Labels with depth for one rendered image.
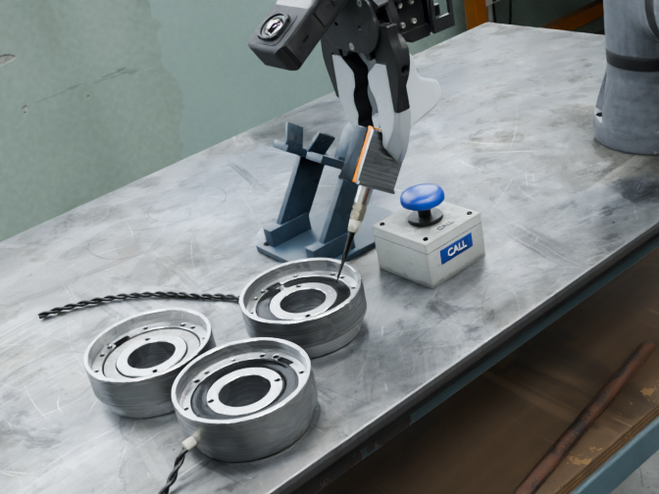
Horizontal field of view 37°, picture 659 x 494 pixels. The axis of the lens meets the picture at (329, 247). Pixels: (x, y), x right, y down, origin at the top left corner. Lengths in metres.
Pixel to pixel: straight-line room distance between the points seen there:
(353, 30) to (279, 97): 2.01
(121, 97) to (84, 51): 0.15
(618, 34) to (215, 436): 0.60
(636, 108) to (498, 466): 0.40
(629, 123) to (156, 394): 0.57
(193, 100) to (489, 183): 1.66
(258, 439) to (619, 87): 0.58
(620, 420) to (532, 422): 0.09
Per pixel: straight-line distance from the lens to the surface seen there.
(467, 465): 1.06
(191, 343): 0.81
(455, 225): 0.87
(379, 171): 0.82
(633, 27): 1.05
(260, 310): 0.83
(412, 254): 0.86
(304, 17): 0.74
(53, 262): 1.09
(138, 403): 0.77
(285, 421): 0.70
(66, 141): 2.47
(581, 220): 0.95
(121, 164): 2.55
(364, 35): 0.77
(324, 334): 0.78
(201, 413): 0.72
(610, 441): 1.07
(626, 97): 1.07
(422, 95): 0.81
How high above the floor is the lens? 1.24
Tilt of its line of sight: 27 degrees down
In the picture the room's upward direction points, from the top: 12 degrees counter-clockwise
